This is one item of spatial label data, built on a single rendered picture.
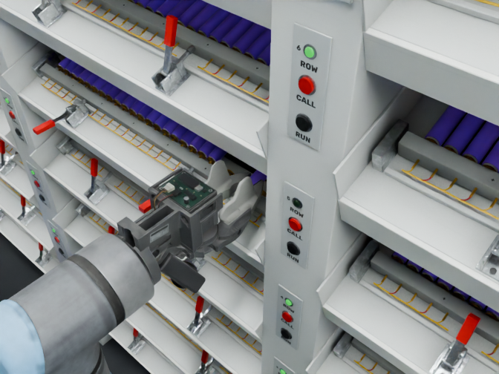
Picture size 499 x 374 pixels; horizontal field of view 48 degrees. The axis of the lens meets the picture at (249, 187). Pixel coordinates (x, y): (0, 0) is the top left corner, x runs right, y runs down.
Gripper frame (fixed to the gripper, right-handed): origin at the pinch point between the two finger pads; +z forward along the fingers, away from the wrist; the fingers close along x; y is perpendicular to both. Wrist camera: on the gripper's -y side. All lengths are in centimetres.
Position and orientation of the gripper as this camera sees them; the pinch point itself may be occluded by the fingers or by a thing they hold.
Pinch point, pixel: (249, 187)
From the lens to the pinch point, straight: 75.4
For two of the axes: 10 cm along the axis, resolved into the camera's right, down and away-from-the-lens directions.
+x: -7.5, -4.6, 4.8
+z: 6.7, -5.1, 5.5
